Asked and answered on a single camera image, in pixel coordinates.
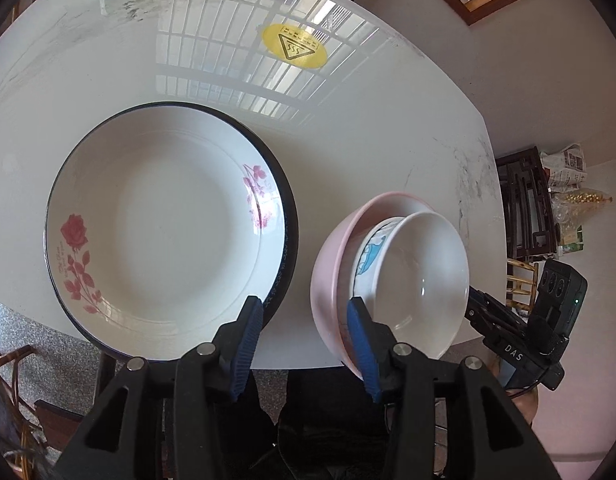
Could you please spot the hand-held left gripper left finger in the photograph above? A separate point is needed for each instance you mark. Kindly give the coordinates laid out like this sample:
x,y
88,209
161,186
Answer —
x,y
248,345

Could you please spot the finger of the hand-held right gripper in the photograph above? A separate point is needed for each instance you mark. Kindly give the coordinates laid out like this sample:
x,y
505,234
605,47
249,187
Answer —
x,y
490,312

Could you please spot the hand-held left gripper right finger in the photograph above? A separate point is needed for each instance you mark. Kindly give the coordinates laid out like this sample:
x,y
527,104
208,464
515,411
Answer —
x,y
363,345

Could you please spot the small white bowl pink stripes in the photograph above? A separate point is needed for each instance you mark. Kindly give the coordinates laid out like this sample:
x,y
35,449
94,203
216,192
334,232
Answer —
x,y
422,285

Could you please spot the large pink bowl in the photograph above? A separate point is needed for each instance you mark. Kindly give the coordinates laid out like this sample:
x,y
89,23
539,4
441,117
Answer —
x,y
328,280

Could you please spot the white ribbed bowl with cartoon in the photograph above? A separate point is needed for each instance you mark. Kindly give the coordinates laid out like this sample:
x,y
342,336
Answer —
x,y
372,255

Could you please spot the white plate with pink flowers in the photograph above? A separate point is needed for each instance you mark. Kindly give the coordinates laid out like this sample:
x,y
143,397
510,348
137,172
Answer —
x,y
163,220

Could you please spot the bamboo chair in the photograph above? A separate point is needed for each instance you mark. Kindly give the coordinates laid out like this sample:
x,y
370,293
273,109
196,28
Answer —
x,y
520,285
8,360

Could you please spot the dark carved wooden furniture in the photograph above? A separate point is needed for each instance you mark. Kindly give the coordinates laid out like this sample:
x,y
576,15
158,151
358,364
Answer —
x,y
517,200

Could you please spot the folded newspaper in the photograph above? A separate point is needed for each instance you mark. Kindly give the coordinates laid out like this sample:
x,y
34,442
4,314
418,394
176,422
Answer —
x,y
567,170

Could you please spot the yellow round warning sticker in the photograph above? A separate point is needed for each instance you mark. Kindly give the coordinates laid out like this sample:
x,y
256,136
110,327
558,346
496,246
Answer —
x,y
293,47

